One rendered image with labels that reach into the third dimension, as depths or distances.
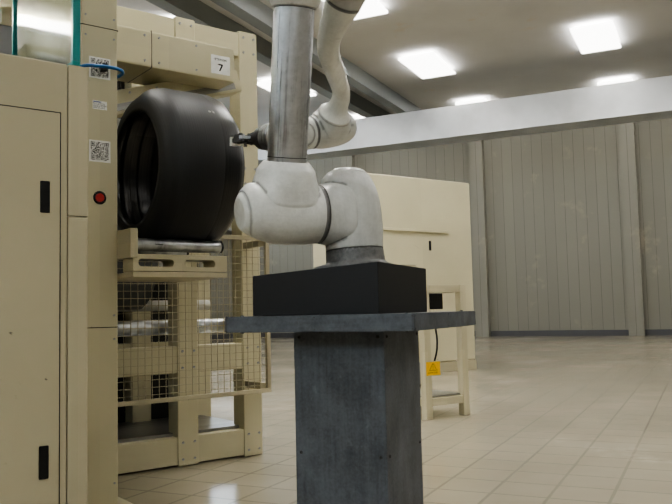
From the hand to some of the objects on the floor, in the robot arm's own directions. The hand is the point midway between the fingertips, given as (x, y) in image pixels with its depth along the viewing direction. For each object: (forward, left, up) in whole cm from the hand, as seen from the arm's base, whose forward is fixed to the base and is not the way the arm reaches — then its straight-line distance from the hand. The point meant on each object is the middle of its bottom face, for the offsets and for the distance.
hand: (236, 141), depth 260 cm
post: (+59, +7, -120) cm, 134 cm away
